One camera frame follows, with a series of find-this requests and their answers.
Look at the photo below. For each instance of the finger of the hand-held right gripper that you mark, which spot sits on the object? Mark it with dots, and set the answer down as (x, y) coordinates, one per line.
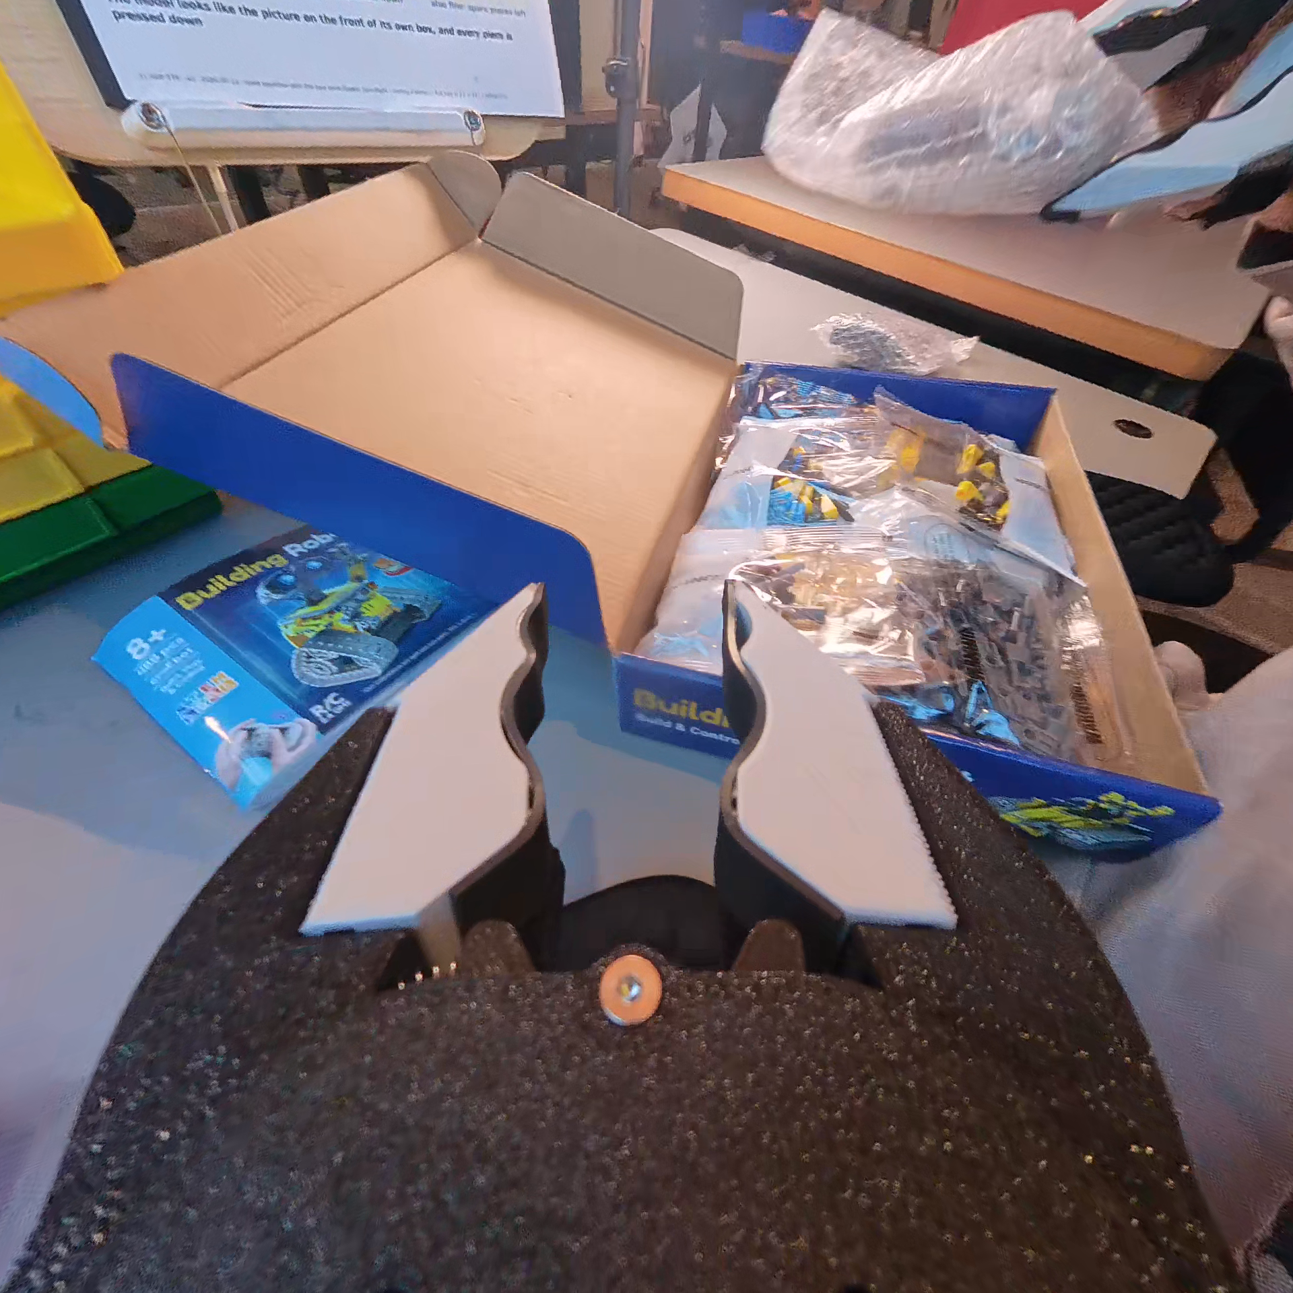
(1162, 16)
(1192, 162)

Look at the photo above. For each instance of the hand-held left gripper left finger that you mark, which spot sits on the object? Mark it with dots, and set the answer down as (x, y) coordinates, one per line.
(425, 798)

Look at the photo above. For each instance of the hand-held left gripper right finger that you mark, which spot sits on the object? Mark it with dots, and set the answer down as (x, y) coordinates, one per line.
(829, 798)

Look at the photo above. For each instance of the bag of grey bricks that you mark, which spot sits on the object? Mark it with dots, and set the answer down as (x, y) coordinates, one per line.
(959, 647)

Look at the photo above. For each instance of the bag of wheels and beams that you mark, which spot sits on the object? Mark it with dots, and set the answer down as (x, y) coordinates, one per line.
(959, 474)

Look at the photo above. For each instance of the blue cardboard kit box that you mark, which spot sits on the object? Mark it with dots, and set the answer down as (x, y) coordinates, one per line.
(455, 405)

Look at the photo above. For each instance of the grey desk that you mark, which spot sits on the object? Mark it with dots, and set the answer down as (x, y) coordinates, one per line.
(81, 809)

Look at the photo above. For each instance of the wood-edged table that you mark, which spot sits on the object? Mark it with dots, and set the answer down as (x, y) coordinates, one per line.
(1009, 273)

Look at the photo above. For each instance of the bubble wrap bag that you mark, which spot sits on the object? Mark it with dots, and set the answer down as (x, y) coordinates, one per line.
(940, 121)

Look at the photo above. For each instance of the blue robot kit booklet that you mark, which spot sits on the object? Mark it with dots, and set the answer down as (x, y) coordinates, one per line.
(201, 668)

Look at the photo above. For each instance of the bag of yellow blue pins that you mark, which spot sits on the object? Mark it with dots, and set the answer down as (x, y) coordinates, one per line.
(797, 495)

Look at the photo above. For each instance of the black office chair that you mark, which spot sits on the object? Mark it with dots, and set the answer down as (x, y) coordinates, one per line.
(1162, 546)

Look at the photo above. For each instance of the blue storage bin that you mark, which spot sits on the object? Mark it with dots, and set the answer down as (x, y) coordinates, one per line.
(773, 31)

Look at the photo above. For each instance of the green storage bin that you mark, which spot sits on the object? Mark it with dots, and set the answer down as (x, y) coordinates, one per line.
(132, 525)

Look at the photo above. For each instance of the black tripod pole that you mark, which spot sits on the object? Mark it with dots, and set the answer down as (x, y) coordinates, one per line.
(628, 102)

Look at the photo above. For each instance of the white document stand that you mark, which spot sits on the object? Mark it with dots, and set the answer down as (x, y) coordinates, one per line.
(303, 127)

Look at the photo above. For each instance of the yellow storage bin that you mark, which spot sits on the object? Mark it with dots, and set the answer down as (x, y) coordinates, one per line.
(40, 223)

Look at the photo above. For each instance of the printed instruction sheet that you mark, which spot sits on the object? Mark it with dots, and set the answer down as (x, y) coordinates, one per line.
(333, 61)

